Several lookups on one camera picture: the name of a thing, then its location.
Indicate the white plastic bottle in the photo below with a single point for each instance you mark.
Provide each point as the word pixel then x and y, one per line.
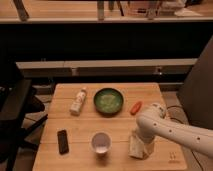
pixel 77 104

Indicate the orange carrot toy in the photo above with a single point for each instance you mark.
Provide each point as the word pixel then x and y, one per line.
pixel 136 108

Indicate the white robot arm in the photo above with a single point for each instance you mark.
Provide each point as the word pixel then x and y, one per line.
pixel 151 122

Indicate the black remote control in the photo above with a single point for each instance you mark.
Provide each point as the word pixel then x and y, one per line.
pixel 63 142

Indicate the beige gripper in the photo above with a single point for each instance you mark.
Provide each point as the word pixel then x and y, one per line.
pixel 148 147

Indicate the black chair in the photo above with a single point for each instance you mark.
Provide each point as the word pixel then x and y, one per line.
pixel 16 100

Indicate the green ceramic bowl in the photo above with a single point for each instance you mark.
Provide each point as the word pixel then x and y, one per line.
pixel 108 101

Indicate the white paper cup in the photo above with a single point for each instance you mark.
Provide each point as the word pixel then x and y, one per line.
pixel 101 143

